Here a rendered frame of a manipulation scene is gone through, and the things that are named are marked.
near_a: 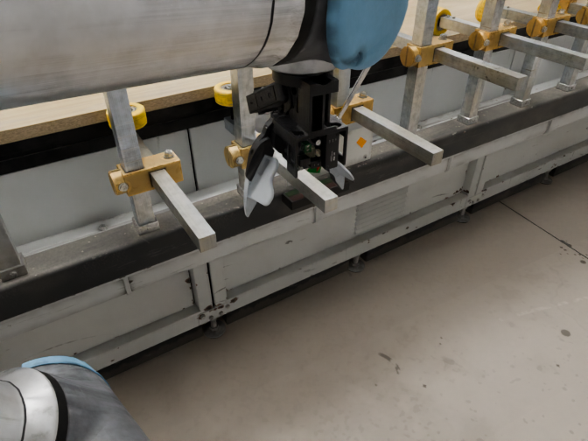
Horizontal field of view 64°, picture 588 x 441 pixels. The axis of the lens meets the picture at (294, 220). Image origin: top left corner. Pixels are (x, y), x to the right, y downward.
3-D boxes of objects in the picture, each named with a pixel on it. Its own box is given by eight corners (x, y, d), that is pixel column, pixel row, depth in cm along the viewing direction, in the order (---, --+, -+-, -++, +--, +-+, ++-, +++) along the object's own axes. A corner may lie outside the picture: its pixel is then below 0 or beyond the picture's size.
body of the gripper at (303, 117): (292, 184, 56) (293, 85, 49) (262, 153, 62) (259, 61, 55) (346, 169, 59) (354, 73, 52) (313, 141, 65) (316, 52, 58)
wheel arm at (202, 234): (219, 250, 79) (216, 230, 77) (199, 257, 78) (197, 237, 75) (139, 147, 109) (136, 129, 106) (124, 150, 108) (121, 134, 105)
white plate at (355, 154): (371, 159, 125) (374, 124, 119) (287, 187, 114) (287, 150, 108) (369, 158, 125) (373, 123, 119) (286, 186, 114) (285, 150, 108)
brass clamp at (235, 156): (288, 157, 109) (288, 137, 106) (235, 173, 103) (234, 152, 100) (275, 146, 113) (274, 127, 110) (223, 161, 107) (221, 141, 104)
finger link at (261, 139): (240, 178, 60) (276, 117, 57) (235, 171, 61) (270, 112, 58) (269, 188, 63) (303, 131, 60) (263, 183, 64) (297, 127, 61)
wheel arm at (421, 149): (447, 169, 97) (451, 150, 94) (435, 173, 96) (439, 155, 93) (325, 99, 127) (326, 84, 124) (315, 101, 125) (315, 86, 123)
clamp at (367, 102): (372, 117, 118) (374, 98, 115) (327, 130, 112) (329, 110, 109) (358, 109, 121) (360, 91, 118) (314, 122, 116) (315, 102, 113)
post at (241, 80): (261, 219, 116) (249, 11, 87) (248, 223, 114) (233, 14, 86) (254, 212, 118) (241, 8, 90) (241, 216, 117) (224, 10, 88)
